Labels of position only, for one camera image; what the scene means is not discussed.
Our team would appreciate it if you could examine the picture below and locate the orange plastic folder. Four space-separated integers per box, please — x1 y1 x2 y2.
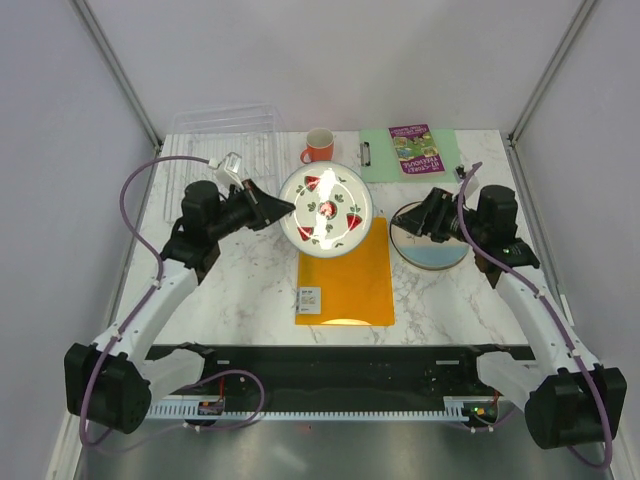
295 217 395 327

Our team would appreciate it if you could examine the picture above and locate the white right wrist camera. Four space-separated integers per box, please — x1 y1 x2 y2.
454 165 467 183

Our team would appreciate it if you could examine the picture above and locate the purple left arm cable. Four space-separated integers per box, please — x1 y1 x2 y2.
79 155 266 447

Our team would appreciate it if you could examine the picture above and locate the green clipboard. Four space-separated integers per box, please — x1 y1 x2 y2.
359 124 461 183

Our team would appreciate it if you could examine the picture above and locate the aluminium frame post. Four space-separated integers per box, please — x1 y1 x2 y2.
69 0 163 153
505 0 600 149

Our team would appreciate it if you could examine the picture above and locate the watermelon pattern plate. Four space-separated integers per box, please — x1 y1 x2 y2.
279 162 373 258

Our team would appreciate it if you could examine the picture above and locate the white wire dish rack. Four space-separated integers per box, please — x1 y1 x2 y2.
163 103 288 223

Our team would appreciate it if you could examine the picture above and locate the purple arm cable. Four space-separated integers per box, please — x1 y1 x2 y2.
457 161 616 469
79 155 266 447

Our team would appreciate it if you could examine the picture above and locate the purple book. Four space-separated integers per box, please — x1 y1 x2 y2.
388 124 445 180

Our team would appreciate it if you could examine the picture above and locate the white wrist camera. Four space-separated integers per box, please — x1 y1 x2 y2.
454 165 467 183
208 152 245 193

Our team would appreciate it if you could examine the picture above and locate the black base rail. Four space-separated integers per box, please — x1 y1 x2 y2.
144 341 536 414

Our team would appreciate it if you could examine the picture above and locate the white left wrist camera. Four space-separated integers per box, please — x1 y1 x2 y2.
208 152 245 193

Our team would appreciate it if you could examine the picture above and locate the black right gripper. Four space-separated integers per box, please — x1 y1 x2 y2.
391 186 488 246

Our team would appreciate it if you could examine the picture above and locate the cream leaf pattern plate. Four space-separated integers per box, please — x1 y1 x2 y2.
389 224 470 265

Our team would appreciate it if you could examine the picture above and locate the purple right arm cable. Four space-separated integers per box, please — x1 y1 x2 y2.
457 161 616 469

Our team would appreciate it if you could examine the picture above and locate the green cream branch plate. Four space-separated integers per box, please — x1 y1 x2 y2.
409 259 463 272

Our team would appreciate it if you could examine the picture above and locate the left aluminium frame post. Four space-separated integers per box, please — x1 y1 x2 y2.
69 0 163 153

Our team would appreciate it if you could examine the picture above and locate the orange mug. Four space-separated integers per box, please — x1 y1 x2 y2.
300 128 335 164

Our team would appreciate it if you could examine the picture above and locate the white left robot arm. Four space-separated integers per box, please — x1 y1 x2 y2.
64 180 295 434

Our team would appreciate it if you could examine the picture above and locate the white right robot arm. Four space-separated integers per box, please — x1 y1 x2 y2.
391 185 627 449

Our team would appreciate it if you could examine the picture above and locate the right aluminium frame post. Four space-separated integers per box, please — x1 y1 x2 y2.
505 0 600 149

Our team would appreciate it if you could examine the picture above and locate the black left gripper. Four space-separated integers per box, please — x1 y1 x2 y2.
207 177 293 240

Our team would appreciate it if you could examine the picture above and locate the white slotted cable duct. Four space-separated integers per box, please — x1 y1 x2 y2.
146 396 502 422

